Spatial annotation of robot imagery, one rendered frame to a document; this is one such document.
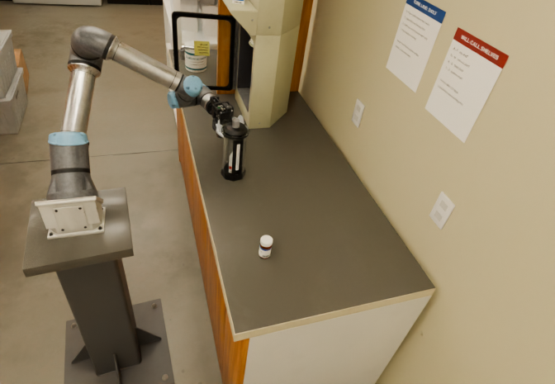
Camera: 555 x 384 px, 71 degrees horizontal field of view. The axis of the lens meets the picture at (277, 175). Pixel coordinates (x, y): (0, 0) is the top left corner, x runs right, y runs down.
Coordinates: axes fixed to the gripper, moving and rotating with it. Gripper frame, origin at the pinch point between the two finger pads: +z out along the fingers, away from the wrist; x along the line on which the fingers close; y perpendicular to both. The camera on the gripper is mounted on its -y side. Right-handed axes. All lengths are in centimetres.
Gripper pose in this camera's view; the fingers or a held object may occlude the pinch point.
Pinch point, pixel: (234, 135)
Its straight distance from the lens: 154.5
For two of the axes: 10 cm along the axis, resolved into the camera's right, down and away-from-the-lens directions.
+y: 1.2, -7.7, -6.3
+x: 8.4, -2.6, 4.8
